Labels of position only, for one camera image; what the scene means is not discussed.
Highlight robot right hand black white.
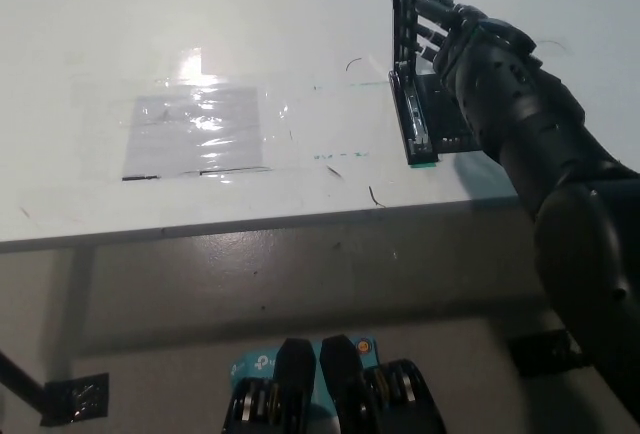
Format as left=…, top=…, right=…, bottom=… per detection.
left=416, top=0, right=587, bottom=156

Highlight black hinged box frame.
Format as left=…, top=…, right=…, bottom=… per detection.
left=387, top=0, right=441, bottom=166

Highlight robot body black teal blocks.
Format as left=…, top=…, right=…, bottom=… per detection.
left=219, top=334, right=447, bottom=434

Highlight clear plastic film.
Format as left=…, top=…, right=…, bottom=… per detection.
left=69, top=46, right=301, bottom=188

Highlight black floor tape patch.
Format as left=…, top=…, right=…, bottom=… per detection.
left=507, top=328, right=594, bottom=379
left=39, top=372, right=111, bottom=428

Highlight grey paper sheet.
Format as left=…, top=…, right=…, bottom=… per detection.
left=121, top=85, right=274, bottom=183

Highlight black table leg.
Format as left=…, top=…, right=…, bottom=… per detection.
left=0, top=349, right=49, bottom=413

